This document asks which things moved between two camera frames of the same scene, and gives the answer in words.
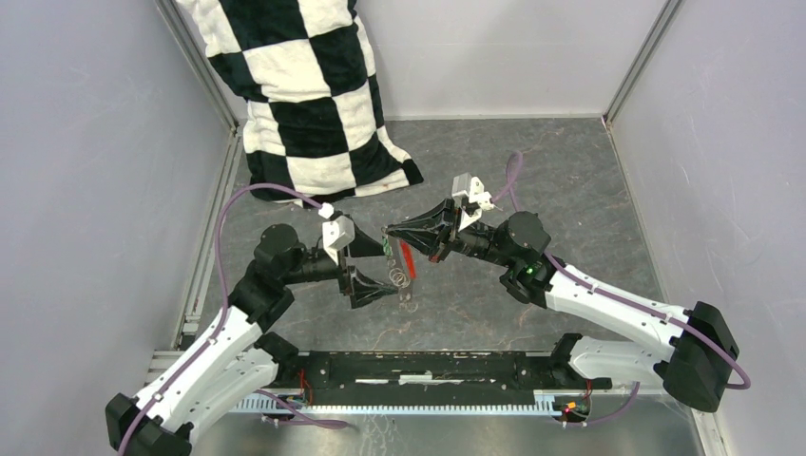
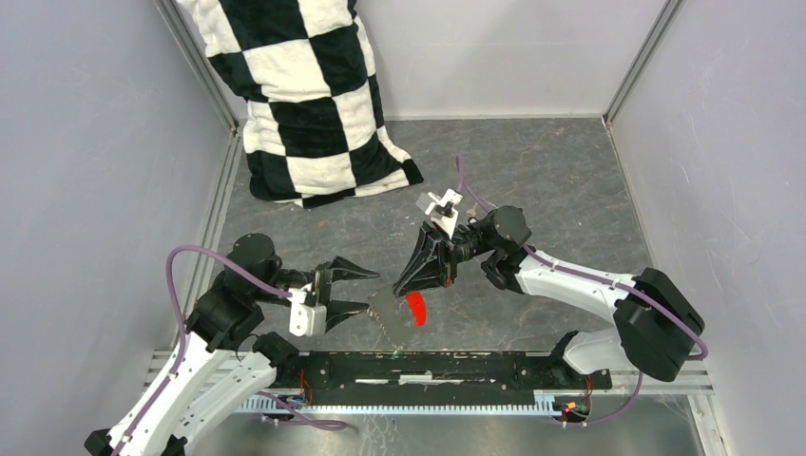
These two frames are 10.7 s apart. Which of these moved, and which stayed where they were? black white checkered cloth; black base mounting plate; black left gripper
Moved: black left gripper
Stayed: black white checkered cloth; black base mounting plate
